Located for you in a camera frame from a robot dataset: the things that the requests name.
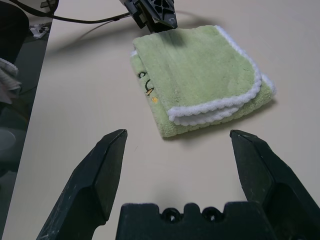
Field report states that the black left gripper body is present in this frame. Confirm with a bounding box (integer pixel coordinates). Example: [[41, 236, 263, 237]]
[[119, 0, 151, 29]]

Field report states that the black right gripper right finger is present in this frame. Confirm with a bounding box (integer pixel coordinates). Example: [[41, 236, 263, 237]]
[[229, 129, 320, 240]]

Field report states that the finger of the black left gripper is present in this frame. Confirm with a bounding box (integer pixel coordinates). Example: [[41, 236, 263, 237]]
[[147, 21, 166, 34], [139, 0, 179, 29]]

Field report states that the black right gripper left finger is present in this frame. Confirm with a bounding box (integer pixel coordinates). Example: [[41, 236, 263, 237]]
[[37, 129, 128, 240]]

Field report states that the green towel with white trim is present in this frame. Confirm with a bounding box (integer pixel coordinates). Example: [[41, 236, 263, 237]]
[[129, 24, 278, 140]]

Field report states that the small white plastic part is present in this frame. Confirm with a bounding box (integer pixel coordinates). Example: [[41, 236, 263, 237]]
[[29, 22, 52, 39]]

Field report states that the white grey fabric bundle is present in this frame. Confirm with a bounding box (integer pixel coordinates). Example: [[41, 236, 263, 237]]
[[0, 56, 23, 105]]

